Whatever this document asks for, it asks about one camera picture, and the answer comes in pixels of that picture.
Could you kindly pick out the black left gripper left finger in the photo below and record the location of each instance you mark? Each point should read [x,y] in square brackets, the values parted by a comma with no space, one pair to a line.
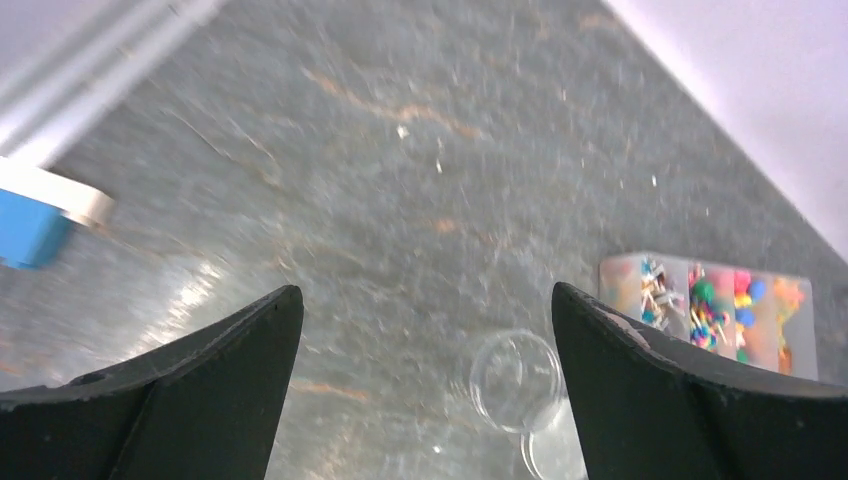
[205,406]

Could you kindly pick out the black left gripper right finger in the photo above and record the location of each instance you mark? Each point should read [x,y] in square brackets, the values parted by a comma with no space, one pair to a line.
[650,406]

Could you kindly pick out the clear round jar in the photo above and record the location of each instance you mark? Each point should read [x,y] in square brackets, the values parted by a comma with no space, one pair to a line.
[515,381]

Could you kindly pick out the clear compartment candy tray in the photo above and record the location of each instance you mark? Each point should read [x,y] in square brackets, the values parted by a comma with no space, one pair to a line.
[763,319]

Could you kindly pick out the blue and white block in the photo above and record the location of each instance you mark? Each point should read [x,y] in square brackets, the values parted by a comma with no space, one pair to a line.
[38,210]

